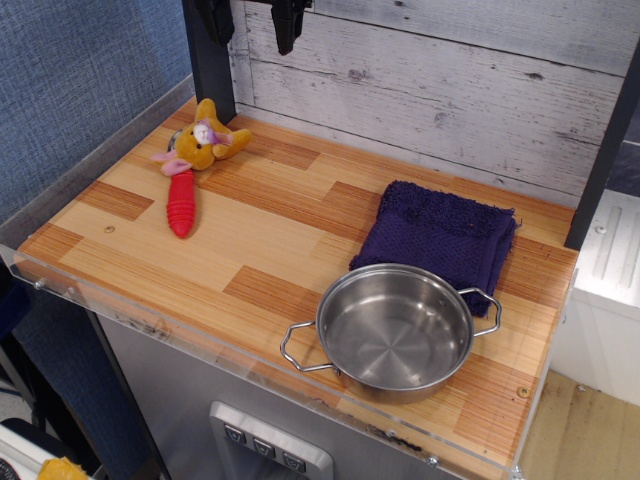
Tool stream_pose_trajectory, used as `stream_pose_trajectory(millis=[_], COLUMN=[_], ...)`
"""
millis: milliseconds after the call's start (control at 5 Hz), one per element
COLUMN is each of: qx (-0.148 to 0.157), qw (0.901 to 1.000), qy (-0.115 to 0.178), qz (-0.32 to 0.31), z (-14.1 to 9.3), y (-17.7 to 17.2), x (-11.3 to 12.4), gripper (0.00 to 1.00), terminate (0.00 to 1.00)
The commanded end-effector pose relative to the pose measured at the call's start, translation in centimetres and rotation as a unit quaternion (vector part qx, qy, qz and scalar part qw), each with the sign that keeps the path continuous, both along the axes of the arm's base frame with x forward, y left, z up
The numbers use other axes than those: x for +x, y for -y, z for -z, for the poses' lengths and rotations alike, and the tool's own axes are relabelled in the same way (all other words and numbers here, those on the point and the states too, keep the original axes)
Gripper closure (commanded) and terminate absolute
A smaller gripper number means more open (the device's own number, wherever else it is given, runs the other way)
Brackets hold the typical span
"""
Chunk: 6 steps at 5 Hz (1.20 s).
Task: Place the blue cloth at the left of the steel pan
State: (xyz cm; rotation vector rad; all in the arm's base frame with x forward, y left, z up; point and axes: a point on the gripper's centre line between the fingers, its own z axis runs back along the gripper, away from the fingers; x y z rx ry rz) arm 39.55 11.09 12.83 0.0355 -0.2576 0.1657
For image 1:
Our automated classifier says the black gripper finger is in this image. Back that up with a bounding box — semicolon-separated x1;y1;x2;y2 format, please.
194;0;235;46
271;0;304;55

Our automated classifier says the dark blue cloth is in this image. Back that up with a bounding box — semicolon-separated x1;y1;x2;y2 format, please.
349;180;518;295

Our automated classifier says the brown plush toy animal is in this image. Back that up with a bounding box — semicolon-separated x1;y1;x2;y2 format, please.
151;98;252;176

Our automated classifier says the stainless toy fridge cabinet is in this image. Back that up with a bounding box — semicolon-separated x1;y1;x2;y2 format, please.
98;316;454;479

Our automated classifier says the silver dispenser button panel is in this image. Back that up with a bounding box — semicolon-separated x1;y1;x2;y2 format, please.
209;401;334;479

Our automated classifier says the white ribbed counter unit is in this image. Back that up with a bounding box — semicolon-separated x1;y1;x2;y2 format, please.
550;190;639;405

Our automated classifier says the clear acrylic front guard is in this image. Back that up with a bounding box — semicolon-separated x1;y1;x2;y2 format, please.
1;238;577;479

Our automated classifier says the yellow object bottom left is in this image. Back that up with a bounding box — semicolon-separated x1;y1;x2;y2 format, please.
36;457;89;480

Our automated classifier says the dark left frame post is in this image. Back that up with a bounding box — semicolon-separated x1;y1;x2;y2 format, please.
182;0;236;124

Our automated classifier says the dark frame post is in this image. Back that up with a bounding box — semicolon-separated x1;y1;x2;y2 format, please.
182;0;236;124
564;45;639;250

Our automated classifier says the red ribbed handle spoon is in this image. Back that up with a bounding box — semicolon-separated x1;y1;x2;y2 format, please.
165;159;196;239

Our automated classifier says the steel pan with handles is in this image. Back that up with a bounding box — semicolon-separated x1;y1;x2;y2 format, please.
309;263;502;404

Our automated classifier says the dark right frame post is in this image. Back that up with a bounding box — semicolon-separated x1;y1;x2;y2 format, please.
564;45;639;250

